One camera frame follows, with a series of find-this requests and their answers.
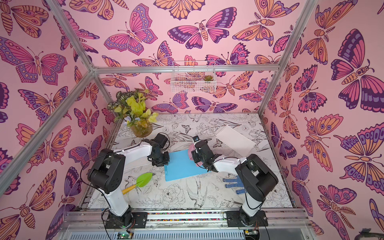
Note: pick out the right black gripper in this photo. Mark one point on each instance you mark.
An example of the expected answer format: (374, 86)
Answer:
(199, 157)

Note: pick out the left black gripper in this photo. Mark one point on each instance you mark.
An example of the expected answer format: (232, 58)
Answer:
(156, 163)

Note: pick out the pink cloth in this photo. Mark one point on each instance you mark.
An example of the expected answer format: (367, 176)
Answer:
(190, 151)

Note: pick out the blue-edged drawing tablet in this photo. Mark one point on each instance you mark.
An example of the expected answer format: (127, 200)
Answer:
(181, 166)

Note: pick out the white drawing tablet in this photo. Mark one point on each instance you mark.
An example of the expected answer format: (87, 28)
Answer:
(236, 141)

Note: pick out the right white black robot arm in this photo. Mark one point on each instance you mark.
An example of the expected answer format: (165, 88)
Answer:
(257, 178)

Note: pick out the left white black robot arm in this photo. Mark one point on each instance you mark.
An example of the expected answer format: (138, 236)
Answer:
(106, 174)

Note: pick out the potted plant glass vase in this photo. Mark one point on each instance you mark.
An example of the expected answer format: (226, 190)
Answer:
(131, 108)

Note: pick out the small succulent in basket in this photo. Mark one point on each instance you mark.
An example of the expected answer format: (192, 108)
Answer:
(208, 78)

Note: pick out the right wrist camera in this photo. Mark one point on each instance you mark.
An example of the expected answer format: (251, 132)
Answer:
(196, 139)

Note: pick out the green trowel yellow handle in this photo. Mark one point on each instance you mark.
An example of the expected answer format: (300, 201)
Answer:
(141, 181)

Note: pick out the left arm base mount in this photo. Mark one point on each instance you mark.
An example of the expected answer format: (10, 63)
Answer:
(131, 219)

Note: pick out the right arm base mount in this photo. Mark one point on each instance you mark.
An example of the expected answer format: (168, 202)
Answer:
(241, 219)

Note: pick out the white wire wall basket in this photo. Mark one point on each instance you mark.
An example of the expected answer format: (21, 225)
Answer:
(188, 76)

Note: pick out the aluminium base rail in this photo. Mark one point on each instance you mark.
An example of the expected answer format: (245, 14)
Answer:
(216, 224)

